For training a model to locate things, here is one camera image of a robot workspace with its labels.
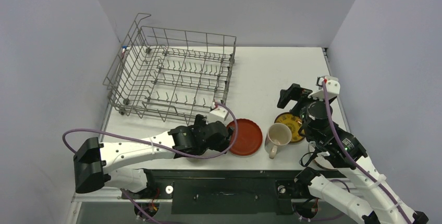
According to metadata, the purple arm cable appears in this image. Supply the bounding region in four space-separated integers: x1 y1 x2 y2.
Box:
321 80 413 224
62 102 239 160

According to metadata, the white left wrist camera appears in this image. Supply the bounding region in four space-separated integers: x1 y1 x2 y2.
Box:
206 102 229 123

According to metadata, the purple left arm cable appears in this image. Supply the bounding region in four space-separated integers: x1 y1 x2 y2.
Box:
62 102 239 160

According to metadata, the red plastic plate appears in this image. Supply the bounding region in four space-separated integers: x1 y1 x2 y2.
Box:
229 118 263 156

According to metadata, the white bowl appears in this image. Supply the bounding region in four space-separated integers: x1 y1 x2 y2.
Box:
314 156 336 171

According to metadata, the yellow patterned plate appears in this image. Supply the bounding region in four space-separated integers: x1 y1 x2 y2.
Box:
274 112 304 144

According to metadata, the grey wire dish rack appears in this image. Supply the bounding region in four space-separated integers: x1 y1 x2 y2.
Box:
103 13 237 123

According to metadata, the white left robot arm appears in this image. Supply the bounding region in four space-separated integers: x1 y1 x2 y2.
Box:
73 115 236 198

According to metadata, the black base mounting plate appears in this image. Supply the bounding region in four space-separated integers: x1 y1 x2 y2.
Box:
121 169 313 215

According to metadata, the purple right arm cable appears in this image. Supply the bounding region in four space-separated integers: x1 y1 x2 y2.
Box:
321 80 413 224

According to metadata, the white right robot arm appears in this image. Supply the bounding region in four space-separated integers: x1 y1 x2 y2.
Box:
277 82 429 223

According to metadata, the cream mug with dragon print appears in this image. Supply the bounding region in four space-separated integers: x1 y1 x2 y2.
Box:
264 123 292 159

